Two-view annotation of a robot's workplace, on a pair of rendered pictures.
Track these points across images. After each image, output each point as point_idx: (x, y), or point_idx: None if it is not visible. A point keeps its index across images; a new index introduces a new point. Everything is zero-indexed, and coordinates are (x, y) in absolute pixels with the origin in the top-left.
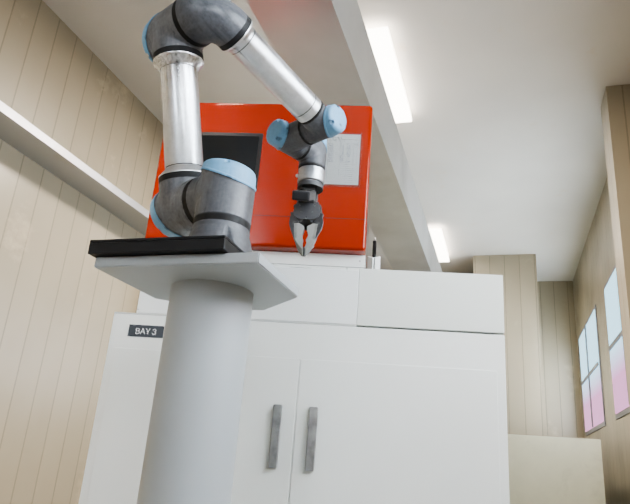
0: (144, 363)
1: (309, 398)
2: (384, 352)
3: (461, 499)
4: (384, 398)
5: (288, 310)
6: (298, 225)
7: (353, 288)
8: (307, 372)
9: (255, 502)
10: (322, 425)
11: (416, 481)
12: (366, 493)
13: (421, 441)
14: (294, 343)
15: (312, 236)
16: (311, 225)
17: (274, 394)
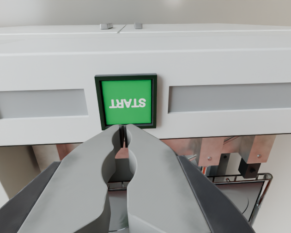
0: None
1: (108, 29)
2: (3, 36)
3: (5, 28)
4: (30, 31)
5: (141, 38)
6: (170, 214)
7: None
8: (109, 31)
9: (145, 26)
10: (97, 28)
11: (32, 28)
12: (71, 27)
13: (13, 29)
14: (126, 34)
15: (76, 162)
16: (67, 225)
17: (143, 29)
